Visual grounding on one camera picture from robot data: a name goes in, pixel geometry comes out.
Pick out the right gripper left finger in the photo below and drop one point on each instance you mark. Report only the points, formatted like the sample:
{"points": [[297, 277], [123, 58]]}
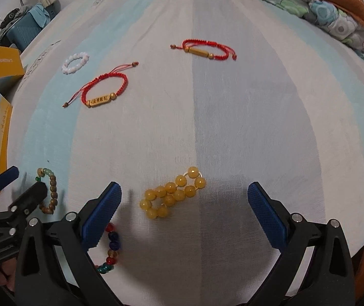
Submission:
{"points": [[76, 234]]}

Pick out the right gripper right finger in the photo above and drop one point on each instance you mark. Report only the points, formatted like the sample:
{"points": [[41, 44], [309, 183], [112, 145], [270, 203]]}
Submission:
{"points": [[290, 234]]}

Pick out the red cord bracelet tube charm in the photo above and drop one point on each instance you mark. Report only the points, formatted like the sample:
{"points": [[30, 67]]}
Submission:
{"points": [[207, 49]]}

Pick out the left hand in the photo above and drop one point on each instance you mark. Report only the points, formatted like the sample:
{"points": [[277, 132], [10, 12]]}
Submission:
{"points": [[7, 274]]}

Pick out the striped bed sheet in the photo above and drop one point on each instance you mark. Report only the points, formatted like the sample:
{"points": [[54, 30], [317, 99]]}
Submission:
{"points": [[189, 134]]}

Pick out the teal suitcase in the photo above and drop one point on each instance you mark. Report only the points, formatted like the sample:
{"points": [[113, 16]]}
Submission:
{"points": [[22, 25]]}

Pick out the floral grey blanket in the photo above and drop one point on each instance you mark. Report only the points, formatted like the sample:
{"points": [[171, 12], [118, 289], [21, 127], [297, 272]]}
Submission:
{"points": [[329, 18]]}

